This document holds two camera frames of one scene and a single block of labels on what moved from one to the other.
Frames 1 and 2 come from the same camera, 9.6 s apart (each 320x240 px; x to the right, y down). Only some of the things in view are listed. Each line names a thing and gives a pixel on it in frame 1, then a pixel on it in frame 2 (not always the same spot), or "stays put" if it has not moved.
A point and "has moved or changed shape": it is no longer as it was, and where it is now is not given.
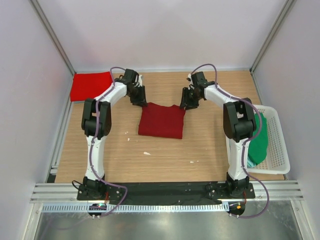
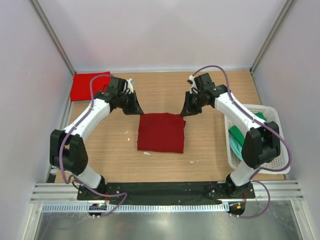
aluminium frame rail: [67, 193] stays put
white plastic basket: [277, 159] stays put
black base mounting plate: [166, 193] stays put
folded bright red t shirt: [86, 86] stays put
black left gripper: [137, 93] -> [132, 103]
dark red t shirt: [162, 121] has moved or changed shape
